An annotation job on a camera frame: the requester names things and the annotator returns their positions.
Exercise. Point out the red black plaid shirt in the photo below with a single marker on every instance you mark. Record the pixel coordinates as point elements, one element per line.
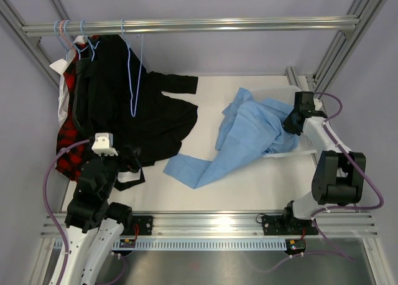
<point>71,162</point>

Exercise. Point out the aluminium hanging rail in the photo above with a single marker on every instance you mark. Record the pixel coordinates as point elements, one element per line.
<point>165,26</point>

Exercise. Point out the white plastic basket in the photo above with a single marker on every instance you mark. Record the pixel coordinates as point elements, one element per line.
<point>286,94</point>

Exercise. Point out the aluminium frame posts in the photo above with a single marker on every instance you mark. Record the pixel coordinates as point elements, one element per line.
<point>343,45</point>
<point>13,23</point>

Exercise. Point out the light blue shirt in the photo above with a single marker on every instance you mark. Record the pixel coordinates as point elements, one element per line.
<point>249,130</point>

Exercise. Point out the white slotted cable duct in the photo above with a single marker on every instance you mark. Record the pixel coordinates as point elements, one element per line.
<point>201,244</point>

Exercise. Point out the blue hanger with black shirt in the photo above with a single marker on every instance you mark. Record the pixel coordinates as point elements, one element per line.
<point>87,44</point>

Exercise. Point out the aluminium frame right posts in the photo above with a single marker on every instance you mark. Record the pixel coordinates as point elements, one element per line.
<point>343,45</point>

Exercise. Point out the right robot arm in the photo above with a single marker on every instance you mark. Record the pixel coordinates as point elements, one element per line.
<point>337,181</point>

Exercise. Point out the white shirt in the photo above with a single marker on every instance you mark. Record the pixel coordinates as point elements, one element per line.
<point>59,67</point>

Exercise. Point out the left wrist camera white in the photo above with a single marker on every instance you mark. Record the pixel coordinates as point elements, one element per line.
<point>103,145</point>

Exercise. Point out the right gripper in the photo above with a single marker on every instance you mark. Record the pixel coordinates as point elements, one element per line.
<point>288,127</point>

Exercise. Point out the blue hanger far left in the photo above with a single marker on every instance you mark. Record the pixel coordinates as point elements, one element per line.
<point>57,30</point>

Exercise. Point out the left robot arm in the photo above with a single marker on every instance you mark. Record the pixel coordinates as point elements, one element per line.
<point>92,225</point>

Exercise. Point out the aluminium frame left posts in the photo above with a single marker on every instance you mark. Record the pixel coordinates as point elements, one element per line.
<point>13,23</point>

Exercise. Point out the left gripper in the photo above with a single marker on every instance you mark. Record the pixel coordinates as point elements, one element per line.
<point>132,162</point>

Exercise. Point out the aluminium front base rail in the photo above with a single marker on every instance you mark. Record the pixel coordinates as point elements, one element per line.
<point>246,225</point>

